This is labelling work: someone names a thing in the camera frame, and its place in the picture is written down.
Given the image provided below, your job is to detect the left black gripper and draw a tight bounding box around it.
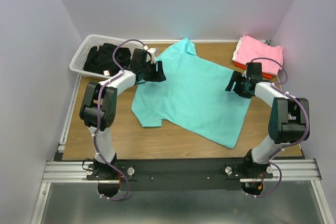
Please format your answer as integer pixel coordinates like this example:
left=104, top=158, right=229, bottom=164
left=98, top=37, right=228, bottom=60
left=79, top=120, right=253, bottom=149
left=141, top=60, right=167, bottom=82

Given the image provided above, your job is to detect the teal t shirt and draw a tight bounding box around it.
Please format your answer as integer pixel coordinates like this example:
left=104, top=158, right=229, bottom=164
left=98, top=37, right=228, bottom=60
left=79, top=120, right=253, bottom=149
left=131, top=38, right=250, bottom=149

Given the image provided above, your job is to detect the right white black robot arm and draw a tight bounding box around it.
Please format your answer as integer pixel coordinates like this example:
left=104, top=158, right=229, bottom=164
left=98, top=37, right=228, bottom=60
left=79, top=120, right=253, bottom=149
left=225, top=62, right=310, bottom=178

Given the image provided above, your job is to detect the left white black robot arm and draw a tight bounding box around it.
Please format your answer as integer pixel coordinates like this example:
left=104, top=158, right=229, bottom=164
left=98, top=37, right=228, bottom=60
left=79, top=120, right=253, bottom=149
left=79, top=47, right=166, bottom=179

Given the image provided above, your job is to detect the folded orange t shirt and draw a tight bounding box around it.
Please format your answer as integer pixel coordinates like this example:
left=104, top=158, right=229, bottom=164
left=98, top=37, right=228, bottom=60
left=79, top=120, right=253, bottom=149
left=233, top=62, right=273, bottom=80

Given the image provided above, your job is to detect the folded pink t shirt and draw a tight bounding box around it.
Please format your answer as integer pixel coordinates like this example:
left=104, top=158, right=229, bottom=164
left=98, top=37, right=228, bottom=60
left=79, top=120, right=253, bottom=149
left=232, top=35, right=283, bottom=76

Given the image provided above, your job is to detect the black t shirt in basket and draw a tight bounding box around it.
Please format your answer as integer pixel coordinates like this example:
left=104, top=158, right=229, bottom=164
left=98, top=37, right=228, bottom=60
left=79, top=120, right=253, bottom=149
left=83, top=43, right=131, bottom=76

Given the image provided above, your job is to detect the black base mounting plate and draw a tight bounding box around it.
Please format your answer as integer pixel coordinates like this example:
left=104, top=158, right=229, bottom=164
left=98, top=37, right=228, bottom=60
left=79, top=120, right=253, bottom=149
left=84, top=158, right=273, bottom=196

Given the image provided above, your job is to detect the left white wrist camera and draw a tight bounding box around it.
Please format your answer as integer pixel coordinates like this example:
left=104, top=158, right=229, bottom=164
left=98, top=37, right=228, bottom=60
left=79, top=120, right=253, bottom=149
left=143, top=45, right=159, bottom=58

